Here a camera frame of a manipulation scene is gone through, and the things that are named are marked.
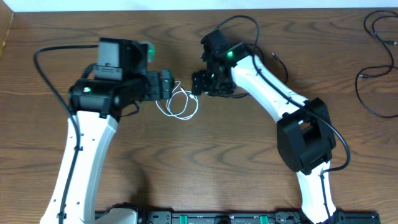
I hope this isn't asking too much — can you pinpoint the white USB cable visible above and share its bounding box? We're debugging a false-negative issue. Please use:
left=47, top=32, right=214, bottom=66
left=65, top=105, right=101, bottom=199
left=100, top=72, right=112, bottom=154
left=155, top=80, right=200, bottom=121

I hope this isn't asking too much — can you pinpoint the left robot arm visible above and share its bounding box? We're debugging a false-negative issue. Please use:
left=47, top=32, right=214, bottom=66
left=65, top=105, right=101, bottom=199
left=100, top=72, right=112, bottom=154
left=40, top=37, right=174, bottom=223

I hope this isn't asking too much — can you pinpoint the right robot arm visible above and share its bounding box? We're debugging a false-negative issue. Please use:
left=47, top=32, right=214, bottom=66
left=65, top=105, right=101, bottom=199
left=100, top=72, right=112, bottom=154
left=192, top=29, right=338, bottom=223

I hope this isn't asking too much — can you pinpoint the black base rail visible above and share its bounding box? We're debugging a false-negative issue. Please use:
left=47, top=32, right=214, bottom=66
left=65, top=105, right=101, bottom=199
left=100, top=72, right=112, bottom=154
left=95, top=210, right=382, bottom=224

